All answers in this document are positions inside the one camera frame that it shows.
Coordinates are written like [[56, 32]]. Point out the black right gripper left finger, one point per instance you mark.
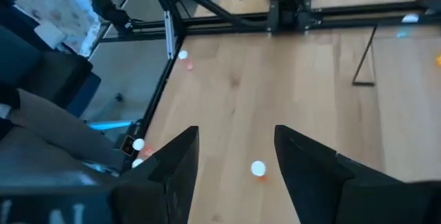
[[165, 189]]

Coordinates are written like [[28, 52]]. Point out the yellow medicine bottle white cap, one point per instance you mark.
[[438, 60], [136, 163]]

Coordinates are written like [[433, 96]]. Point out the small black camera box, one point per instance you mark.
[[125, 148]]

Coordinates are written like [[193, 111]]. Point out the white floral patterned cloth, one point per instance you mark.
[[62, 10]]

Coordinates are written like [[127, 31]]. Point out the black office chair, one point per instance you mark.
[[51, 72]]

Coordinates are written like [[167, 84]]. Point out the person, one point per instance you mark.
[[51, 127]]

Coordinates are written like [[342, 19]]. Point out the pink medicine bottle white cap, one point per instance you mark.
[[138, 144], [183, 54]]

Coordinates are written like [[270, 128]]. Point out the silver frame bracket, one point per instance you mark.
[[169, 34]]

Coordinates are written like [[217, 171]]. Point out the teal medicine bottle white cap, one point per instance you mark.
[[410, 18]]

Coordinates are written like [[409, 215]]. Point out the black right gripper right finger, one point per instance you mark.
[[324, 189]]

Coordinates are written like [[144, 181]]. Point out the orange medicine bottle white cap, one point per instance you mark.
[[258, 168]]

